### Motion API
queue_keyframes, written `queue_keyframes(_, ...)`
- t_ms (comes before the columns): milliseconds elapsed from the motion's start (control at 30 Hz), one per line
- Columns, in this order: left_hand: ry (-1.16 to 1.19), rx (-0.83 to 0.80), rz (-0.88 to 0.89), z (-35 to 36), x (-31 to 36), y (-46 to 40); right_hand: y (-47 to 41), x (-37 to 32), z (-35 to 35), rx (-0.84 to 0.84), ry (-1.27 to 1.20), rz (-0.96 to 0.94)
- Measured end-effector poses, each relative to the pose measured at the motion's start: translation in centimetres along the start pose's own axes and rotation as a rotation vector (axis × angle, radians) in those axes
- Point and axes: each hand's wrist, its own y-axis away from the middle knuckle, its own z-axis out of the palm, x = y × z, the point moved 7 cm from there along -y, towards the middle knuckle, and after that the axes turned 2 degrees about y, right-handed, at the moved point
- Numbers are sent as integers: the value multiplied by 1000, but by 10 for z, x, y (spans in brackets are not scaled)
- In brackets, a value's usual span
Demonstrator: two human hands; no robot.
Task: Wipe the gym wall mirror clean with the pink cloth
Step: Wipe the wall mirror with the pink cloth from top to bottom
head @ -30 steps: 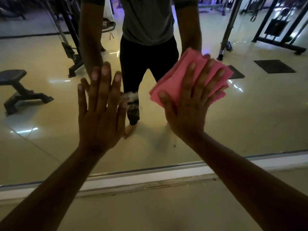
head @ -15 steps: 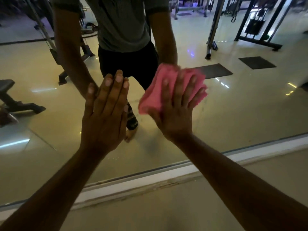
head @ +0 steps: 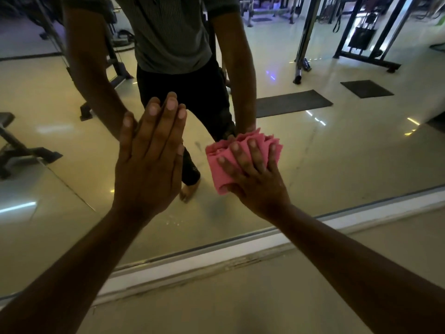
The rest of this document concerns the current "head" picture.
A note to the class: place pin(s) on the person's left hand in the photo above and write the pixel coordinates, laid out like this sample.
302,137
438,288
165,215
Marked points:
149,177

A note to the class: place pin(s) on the person's right hand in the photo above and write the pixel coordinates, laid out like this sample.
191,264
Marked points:
259,187

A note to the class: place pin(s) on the pink cloth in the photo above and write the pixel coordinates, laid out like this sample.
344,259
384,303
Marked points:
215,170

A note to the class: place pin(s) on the large wall mirror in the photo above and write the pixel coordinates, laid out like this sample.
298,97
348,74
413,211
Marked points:
347,153

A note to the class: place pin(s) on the person's right forearm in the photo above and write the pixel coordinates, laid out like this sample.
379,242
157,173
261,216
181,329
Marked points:
361,274

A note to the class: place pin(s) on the person's left forearm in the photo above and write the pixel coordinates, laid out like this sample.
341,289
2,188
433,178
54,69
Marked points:
62,274

